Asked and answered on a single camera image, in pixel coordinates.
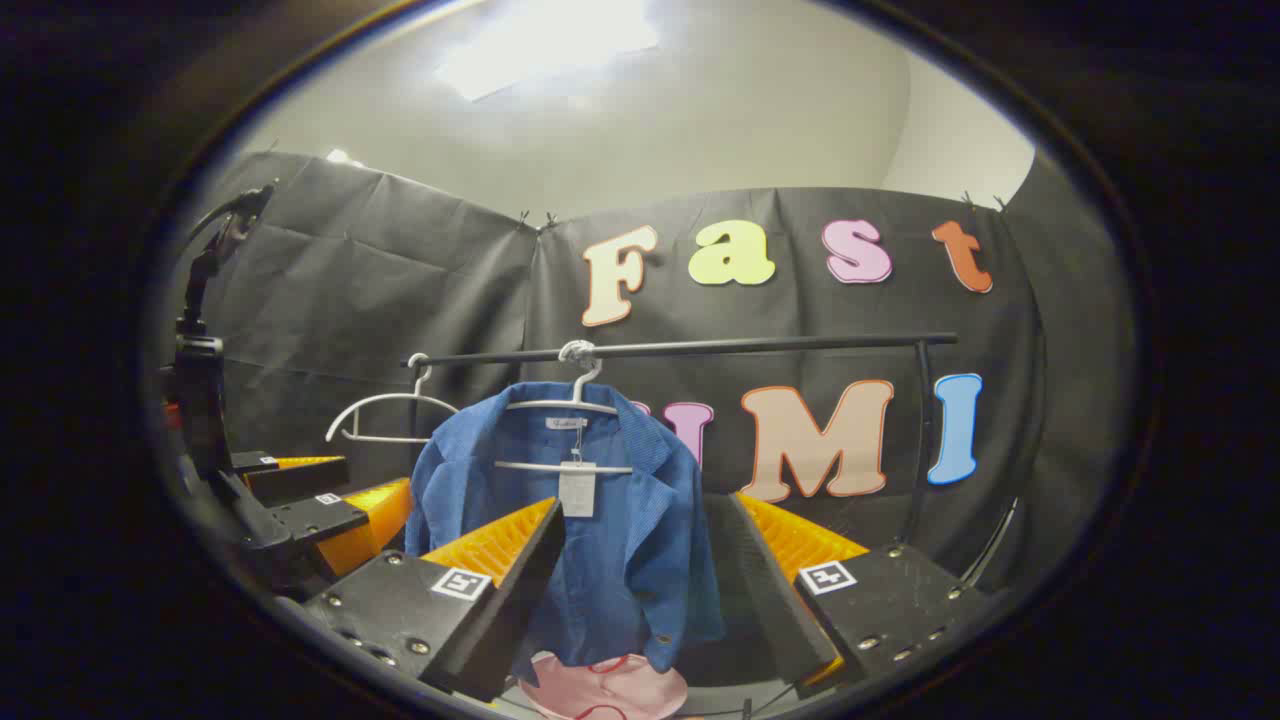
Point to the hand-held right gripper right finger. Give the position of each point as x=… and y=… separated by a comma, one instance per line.
x=770, y=600

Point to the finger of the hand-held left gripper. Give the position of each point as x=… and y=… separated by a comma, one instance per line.
x=290, y=480
x=320, y=515

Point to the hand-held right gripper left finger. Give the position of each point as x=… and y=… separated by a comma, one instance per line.
x=520, y=600

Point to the pink laundry hamper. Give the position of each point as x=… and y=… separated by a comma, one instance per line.
x=620, y=690

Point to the white clothes hanger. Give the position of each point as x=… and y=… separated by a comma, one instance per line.
x=400, y=395
x=560, y=405

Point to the black clothes rack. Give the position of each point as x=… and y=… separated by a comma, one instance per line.
x=750, y=346

